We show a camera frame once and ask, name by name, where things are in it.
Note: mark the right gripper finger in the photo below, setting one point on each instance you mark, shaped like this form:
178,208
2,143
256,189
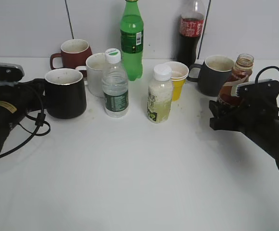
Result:
226,122
222,112

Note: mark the green soda bottle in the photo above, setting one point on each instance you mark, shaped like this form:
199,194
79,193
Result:
132,40

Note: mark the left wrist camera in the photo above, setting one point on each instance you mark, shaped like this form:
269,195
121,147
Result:
11,72

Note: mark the yellow paper cup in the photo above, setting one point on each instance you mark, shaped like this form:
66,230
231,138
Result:
179,74

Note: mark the dark grey mug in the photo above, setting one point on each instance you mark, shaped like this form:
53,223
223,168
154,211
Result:
214,72

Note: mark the dark red mug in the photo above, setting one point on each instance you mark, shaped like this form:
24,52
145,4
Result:
74,53

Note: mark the clear water bottle green label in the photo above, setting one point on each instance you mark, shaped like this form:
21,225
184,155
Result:
115,85

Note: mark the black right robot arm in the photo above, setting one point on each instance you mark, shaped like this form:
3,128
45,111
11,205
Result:
269,143

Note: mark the white capped juice bottle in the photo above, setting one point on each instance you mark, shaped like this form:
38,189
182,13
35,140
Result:
160,93

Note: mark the brown coffee bottle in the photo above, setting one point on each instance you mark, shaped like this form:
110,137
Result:
240,73

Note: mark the cola bottle red label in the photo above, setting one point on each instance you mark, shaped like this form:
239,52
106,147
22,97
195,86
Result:
190,30

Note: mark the black mug white interior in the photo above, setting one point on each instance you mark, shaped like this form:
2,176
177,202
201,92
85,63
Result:
65,93

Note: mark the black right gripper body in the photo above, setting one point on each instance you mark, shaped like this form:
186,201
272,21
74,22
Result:
259,114

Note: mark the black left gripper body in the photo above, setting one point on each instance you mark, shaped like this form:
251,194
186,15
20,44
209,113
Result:
19,98

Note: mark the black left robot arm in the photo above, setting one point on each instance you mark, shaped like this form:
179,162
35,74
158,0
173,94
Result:
7,124

